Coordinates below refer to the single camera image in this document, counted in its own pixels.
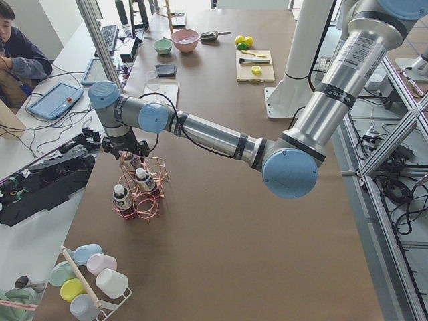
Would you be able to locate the yellow plastic cup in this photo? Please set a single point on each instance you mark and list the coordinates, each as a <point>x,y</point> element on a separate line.
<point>71,288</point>

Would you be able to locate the grey plastic cup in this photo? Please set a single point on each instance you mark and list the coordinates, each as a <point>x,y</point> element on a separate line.
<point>83,308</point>

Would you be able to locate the steel muddler black tip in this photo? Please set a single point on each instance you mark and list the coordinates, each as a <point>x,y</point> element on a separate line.
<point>253,61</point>

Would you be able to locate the clear wine glass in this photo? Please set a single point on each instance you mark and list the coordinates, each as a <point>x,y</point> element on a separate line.
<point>153,81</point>

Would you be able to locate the white rabbit tray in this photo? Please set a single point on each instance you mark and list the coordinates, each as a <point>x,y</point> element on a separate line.
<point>168,92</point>

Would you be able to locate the mint green bowl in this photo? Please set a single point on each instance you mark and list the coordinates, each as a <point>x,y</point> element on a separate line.
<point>163,46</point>

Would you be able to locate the copper wire bottle basket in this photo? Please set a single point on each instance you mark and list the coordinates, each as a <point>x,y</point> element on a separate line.
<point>145,204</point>

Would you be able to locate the teach pendant tablet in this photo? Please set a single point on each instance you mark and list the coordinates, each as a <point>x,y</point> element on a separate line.
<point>94,73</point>
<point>55,102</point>

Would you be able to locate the metal jigger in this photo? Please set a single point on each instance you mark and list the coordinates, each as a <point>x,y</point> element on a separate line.
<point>24,282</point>

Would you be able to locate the pink plastic cup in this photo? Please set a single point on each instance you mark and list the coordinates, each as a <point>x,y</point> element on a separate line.
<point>98,262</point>

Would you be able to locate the metal ice scoop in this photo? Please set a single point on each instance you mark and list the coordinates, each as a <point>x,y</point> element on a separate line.
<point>212,35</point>

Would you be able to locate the wooden glass drying tree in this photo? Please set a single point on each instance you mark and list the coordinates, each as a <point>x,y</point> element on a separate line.
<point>176,17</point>

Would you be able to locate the white plastic cup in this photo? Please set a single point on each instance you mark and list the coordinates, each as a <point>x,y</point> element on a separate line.
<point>112,283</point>

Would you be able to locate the green plastic cup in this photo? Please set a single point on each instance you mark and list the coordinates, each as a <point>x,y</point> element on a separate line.
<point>61,273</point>

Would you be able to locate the halved lemon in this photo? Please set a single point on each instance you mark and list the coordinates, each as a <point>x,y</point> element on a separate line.
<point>256,69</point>

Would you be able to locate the wooden cutting board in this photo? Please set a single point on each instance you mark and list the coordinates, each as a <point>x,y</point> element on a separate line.
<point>243,71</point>

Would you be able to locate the pink bowl with ice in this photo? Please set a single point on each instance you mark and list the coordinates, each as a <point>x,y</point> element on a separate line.
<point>185,40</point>

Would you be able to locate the yellow plastic knife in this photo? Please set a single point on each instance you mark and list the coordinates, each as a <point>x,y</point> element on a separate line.
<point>253,53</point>

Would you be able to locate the tea bottle white cap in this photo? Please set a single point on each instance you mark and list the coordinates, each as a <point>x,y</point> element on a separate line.
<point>130,163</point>

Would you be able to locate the blue plastic cup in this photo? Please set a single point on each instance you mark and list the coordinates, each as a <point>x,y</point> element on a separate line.
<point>82,253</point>

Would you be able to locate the dark grey folded cloth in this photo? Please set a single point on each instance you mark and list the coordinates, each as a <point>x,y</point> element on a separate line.
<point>166,70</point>

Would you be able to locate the black keyboard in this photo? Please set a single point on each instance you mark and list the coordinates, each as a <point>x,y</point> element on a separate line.
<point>110,35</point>

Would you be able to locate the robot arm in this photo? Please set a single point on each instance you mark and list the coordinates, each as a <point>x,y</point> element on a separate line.
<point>289,165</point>

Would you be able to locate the seated person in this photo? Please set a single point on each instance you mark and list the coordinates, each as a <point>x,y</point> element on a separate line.
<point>23,64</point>

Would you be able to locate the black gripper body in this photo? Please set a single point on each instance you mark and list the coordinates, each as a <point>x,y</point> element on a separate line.
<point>126,144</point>

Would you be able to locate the black equipment case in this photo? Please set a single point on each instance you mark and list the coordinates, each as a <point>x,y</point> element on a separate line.
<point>47,185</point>

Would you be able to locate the white wire cup rack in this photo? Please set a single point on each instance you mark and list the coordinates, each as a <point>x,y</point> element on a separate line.
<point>98,289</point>

